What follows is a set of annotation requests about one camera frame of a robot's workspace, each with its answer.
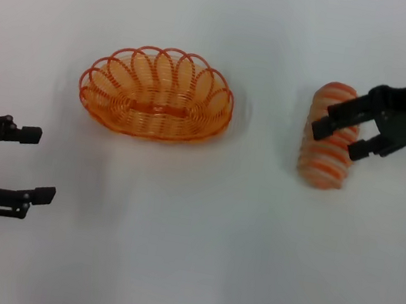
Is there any orange wire basket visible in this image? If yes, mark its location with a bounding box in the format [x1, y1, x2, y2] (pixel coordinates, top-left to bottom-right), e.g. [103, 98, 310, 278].
[71, 33, 243, 153]

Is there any orange striped bread loaf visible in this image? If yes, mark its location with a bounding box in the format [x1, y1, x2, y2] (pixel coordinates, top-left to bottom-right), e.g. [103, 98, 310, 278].
[295, 77, 369, 195]

